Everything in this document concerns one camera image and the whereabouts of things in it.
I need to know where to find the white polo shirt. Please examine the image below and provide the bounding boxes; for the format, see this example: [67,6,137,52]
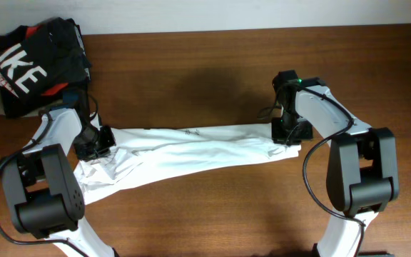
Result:
[73,124,301,204]

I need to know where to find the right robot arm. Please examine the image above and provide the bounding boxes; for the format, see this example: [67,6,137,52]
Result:
[272,70,400,257]

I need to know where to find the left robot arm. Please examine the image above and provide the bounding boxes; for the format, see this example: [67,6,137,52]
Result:
[0,89,118,256]

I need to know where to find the black folded shirt white letters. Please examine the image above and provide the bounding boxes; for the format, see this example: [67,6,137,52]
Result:
[0,18,91,119]

